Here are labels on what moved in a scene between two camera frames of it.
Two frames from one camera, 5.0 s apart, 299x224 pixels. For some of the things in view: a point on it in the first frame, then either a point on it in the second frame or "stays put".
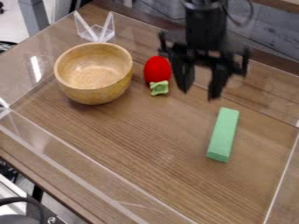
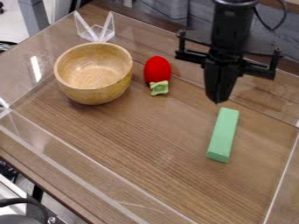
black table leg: x=38 y=193 stays put
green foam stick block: x=224 y=135 stays put
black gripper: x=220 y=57 to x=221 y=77
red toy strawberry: x=157 y=71 stays put
